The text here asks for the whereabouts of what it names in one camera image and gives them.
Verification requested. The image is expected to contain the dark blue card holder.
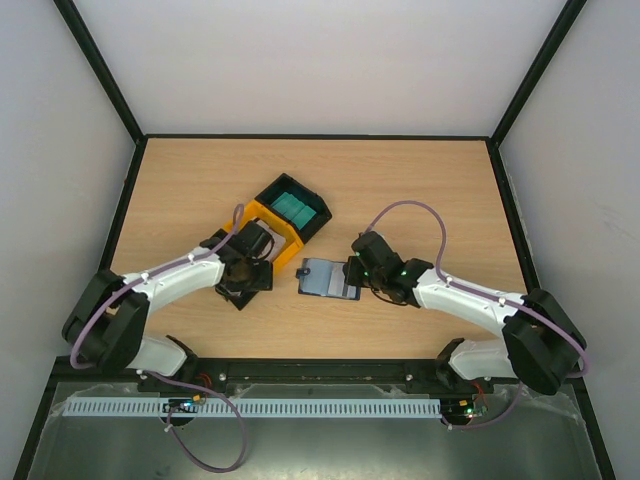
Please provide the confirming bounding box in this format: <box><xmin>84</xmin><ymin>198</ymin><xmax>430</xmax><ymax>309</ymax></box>
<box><xmin>296</xmin><ymin>258</ymin><xmax>361</xmax><ymax>301</ymax></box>

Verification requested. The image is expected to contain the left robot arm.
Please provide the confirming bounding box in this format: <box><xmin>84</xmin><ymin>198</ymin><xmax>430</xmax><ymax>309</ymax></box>
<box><xmin>62</xmin><ymin>220</ymin><xmax>276</xmax><ymax>377</ymax></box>

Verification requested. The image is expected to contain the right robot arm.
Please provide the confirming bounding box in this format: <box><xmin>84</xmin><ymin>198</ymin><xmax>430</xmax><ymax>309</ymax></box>
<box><xmin>344</xmin><ymin>231</ymin><xmax>586</xmax><ymax>395</ymax></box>

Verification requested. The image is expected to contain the black bin with red cards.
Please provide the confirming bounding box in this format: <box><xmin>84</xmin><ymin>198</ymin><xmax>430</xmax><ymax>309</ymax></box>
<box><xmin>199</xmin><ymin>228</ymin><xmax>261</xmax><ymax>312</ymax></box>

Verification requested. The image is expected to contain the white card stack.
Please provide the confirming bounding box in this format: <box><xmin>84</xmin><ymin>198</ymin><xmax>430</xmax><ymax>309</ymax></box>
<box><xmin>256</xmin><ymin>219</ymin><xmax>286</xmax><ymax>262</ymax></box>

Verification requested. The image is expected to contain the yellow card bin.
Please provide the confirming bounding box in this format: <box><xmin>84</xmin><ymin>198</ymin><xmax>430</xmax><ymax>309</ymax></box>
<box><xmin>211</xmin><ymin>199</ymin><xmax>304</xmax><ymax>290</ymax></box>

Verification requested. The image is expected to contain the teal card stack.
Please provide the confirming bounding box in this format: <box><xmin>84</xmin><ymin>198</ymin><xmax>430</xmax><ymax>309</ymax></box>
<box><xmin>272</xmin><ymin>192</ymin><xmax>316</xmax><ymax>230</ymax></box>

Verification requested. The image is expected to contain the black bin with teal cards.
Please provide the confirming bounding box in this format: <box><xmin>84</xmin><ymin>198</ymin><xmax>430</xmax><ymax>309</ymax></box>
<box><xmin>254</xmin><ymin>173</ymin><xmax>332</xmax><ymax>244</ymax></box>

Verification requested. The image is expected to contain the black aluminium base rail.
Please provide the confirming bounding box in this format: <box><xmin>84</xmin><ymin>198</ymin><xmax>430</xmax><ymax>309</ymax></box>
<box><xmin>52</xmin><ymin>355</ymin><xmax>581</xmax><ymax>396</ymax></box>

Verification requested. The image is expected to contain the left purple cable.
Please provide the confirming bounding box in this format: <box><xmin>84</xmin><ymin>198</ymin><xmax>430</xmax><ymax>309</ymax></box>
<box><xmin>68</xmin><ymin>202</ymin><xmax>249</xmax><ymax>474</ymax></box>

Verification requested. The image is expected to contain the white slotted cable duct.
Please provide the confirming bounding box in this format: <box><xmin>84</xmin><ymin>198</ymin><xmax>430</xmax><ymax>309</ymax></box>
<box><xmin>62</xmin><ymin>397</ymin><xmax>441</xmax><ymax>419</ymax></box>

